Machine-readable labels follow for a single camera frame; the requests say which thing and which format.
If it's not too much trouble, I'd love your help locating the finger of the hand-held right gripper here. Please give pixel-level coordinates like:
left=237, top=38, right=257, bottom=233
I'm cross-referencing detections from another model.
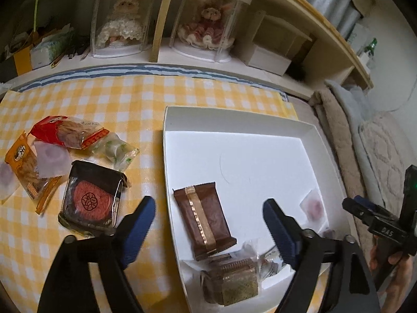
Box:
left=342, top=198, right=381, bottom=226
left=353, top=196, right=381, bottom=215

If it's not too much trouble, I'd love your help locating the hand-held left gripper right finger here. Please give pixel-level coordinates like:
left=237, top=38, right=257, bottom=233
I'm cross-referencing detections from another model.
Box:
left=262, top=198, right=382, bottom=313

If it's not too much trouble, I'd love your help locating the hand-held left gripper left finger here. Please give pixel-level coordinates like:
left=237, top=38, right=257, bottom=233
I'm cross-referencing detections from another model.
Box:
left=37, top=196, right=157, bottom=313

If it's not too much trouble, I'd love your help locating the white silver snack packet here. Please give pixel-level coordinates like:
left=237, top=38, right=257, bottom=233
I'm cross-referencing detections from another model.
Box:
left=248, top=239, right=292, bottom=284

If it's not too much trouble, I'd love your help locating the white donut packet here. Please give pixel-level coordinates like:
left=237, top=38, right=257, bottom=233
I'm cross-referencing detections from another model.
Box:
left=33, top=140, right=73, bottom=179
left=299, top=188, right=327, bottom=230
left=0, top=165, right=21, bottom=204

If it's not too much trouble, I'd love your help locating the black red mooncake packet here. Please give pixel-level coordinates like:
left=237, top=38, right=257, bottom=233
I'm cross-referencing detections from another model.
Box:
left=58, top=160, right=128, bottom=235

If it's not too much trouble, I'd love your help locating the gold-brown cake clear packet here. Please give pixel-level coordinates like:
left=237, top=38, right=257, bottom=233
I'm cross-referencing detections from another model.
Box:
left=199, top=254, right=263, bottom=307

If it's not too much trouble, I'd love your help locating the brown gold-striped packet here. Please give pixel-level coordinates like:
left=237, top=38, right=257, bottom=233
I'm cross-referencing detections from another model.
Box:
left=173, top=182, right=237, bottom=261

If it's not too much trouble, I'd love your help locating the white cardboard tray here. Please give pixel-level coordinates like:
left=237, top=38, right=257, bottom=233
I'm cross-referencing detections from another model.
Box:
left=162, top=105, right=354, bottom=313

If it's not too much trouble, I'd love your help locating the green white mochi packet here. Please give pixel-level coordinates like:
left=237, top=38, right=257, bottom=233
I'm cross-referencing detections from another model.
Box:
left=91, top=133, right=140, bottom=172

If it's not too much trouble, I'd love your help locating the red snack packet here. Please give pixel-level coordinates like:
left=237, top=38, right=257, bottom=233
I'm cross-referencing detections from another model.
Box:
left=29, top=115, right=111, bottom=151

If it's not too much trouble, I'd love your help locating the orange snack packet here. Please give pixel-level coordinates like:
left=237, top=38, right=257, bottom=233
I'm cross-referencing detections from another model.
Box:
left=5, top=130, right=62, bottom=215

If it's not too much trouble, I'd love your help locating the person's right hand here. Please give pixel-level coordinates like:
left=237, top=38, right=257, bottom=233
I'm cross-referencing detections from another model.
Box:
left=370, top=247, right=417, bottom=313

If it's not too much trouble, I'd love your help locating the beige textured pillow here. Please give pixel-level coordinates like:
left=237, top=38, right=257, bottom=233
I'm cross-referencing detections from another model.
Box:
left=358, top=111, right=414, bottom=209

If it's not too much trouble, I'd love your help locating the beige fleece blanket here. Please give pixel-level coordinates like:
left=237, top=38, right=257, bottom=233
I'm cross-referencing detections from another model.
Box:
left=309, top=86, right=372, bottom=255

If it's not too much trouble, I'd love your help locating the grey-blue blanket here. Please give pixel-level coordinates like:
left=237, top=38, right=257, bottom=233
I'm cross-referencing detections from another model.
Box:
left=324, top=79, right=391, bottom=203

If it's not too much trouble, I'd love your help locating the yellow checkered tablecloth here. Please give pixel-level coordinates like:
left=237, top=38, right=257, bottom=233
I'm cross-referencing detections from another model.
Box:
left=0, top=72, right=298, bottom=313

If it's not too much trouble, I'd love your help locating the black furry item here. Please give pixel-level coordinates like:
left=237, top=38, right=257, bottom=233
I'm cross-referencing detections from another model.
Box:
left=288, top=62, right=307, bottom=80

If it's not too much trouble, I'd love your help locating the green glass bottle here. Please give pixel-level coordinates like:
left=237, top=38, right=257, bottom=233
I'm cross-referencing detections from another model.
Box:
left=365, top=37, right=378, bottom=59

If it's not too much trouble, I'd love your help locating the small wooden box stand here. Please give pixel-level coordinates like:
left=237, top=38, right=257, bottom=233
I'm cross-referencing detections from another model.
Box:
left=243, top=10, right=313, bottom=77

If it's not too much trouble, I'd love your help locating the long wooden shelf unit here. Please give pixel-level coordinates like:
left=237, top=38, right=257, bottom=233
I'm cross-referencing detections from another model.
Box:
left=0, top=0, right=375, bottom=100

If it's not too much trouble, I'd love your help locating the clear display case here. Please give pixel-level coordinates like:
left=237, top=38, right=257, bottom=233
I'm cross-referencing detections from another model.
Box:
left=89, top=0, right=163, bottom=58
left=169, top=0, right=251, bottom=63

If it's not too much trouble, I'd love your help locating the pencil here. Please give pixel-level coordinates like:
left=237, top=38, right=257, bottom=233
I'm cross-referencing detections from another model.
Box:
left=50, top=50, right=70, bottom=69

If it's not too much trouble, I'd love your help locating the bundle of dark pens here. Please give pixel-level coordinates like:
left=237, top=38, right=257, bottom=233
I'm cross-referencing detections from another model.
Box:
left=67, top=39, right=90, bottom=60

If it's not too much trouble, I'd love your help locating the tissue box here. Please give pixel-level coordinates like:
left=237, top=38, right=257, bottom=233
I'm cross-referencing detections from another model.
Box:
left=30, top=29, right=75, bottom=70

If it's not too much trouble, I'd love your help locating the doll in white dress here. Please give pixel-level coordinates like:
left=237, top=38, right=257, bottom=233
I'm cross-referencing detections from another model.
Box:
left=98, top=0, right=147, bottom=48

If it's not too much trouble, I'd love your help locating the yellow box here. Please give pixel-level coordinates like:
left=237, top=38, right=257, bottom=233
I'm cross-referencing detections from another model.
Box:
left=13, top=44, right=33, bottom=75

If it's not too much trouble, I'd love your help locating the doll in pink dress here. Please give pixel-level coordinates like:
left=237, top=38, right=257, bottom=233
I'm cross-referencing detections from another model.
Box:
left=177, top=0, right=235, bottom=49

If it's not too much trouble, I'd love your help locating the yellow-green ribbon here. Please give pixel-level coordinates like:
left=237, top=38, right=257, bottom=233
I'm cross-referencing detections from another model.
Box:
left=33, top=0, right=42, bottom=33

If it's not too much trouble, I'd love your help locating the white wall cable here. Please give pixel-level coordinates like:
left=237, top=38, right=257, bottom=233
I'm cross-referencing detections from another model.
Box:
left=391, top=81, right=417, bottom=111

